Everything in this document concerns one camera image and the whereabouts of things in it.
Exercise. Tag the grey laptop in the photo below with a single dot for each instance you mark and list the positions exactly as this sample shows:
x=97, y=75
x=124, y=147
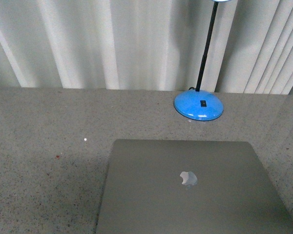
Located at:
x=189, y=187

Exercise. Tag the blue desk lamp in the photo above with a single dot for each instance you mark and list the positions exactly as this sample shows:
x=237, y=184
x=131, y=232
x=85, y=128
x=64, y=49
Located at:
x=198, y=101

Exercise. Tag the white curtain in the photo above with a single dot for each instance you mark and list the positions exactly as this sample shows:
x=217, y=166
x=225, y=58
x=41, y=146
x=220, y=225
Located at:
x=147, y=44

